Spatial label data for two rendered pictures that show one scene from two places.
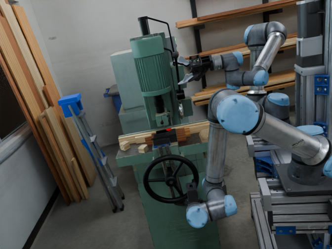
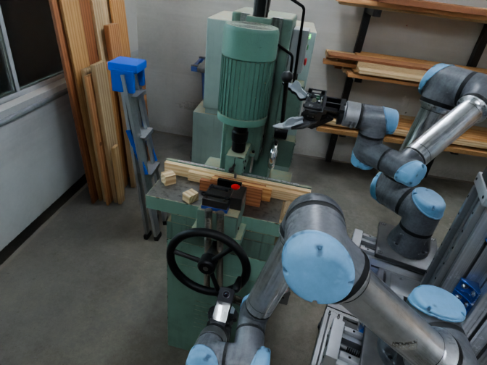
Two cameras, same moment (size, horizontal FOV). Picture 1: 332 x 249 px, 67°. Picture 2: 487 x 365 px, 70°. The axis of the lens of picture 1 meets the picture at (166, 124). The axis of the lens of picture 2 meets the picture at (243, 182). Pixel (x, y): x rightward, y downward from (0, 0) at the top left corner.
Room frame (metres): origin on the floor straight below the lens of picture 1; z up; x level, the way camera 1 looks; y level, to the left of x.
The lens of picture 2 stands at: (0.30, -0.13, 1.65)
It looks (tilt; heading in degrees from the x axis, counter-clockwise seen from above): 32 degrees down; 5
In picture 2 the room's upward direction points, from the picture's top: 7 degrees clockwise
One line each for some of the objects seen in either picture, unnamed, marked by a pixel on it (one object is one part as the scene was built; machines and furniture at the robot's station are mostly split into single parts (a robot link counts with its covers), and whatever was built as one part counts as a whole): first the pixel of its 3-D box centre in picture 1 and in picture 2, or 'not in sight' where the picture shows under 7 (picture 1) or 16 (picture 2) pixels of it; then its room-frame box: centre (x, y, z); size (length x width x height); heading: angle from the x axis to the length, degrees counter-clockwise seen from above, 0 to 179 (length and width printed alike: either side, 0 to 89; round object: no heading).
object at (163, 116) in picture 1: (162, 117); (238, 158); (1.48, 0.01, 1.03); 0.14 x 0.07 x 0.09; 177
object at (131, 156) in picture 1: (167, 149); (226, 209); (1.35, 0.02, 0.87); 0.61 x 0.30 x 0.06; 87
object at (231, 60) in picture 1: (230, 60); (376, 119); (1.32, -0.40, 1.31); 0.11 x 0.08 x 0.09; 87
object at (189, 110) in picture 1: (185, 106); (282, 150); (1.63, -0.15, 1.02); 0.09 x 0.07 x 0.12; 87
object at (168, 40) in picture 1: (171, 48); (298, 50); (1.77, -0.14, 1.40); 0.10 x 0.06 x 0.16; 177
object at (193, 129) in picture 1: (179, 132); (254, 188); (1.45, -0.07, 0.92); 0.55 x 0.02 x 0.04; 87
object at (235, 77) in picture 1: (235, 78); (370, 151); (1.31, -0.41, 1.22); 0.11 x 0.08 x 0.11; 43
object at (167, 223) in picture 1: (179, 196); (229, 265); (1.58, 0.01, 0.36); 0.58 x 0.45 x 0.71; 177
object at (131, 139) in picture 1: (165, 133); (235, 180); (1.48, 0.01, 0.93); 0.60 x 0.02 x 0.05; 87
